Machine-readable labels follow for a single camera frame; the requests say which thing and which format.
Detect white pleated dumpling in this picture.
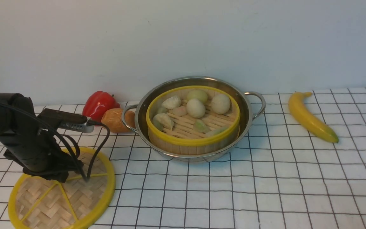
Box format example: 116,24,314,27
161,95,181,110

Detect white checkered tablecloth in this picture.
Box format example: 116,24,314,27
0,87,366,229

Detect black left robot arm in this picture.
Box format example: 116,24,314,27
0,93,85,183

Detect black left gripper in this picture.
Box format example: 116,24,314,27
4,129,83,183

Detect black left camera cable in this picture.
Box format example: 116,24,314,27
0,59,111,182

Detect red bell pepper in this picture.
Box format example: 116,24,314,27
82,90,120,122

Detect bamboo steamer basket yellow rims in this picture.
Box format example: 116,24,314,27
146,86,241,155

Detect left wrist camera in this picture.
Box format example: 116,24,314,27
37,108,94,134

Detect yellow banana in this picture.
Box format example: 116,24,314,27
288,92,339,143

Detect white round bun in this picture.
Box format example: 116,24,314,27
211,93,231,115
186,98,206,119

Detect brown potato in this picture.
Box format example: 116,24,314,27
101,108,135,133

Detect stainless steel two-handled pot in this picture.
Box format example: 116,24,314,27
121,76,266,163

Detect pink shrimp dumpling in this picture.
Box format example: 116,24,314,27
172,106,187,116

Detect green leaf dumpling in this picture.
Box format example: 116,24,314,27
193,119,211,134

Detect woven bamboo steamer lid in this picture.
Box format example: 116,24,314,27
8,152,116,229

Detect white green folded dumpling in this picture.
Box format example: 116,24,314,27
154,113,174,130

